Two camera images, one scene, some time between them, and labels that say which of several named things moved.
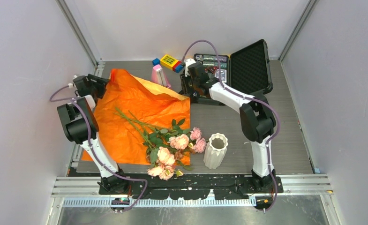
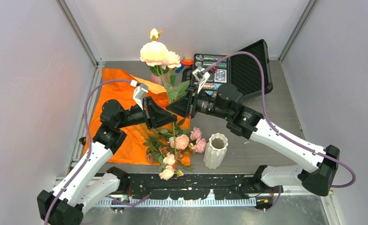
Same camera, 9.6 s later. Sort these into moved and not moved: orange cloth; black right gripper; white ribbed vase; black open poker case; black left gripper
Moved: black right gripper; black left gripper
Not moved: white ribbed vase; black open poker case; orange cloth
